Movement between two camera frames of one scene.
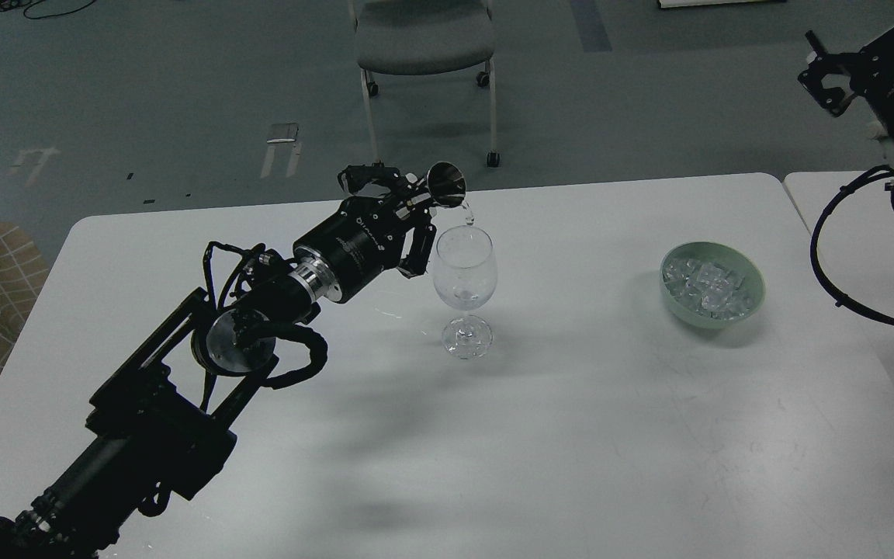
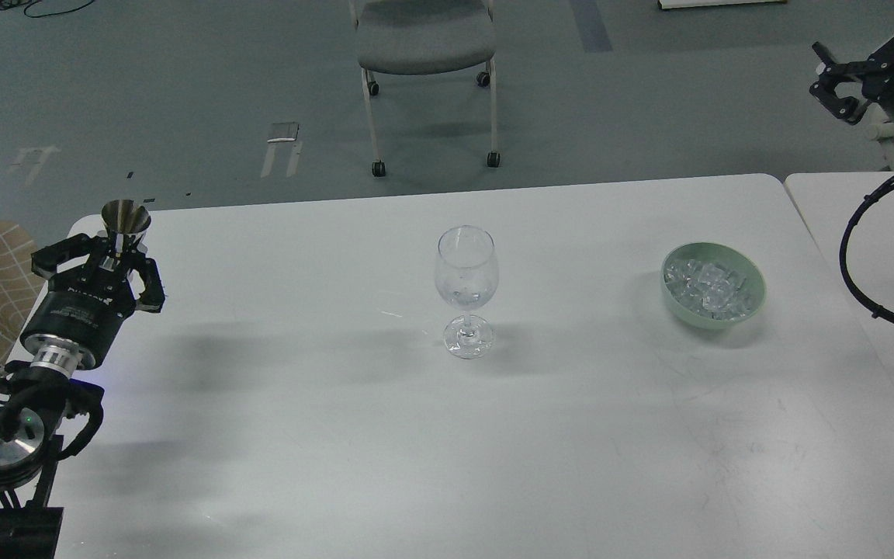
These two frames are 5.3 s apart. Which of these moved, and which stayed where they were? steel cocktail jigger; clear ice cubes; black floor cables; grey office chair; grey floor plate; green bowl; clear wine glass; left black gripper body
Moved: left black gripper body; steel cocktail jigger
Stayed: grey floor plate; black floor cables; clear wine glass; clear ice cubes; green bowl; grey office chair
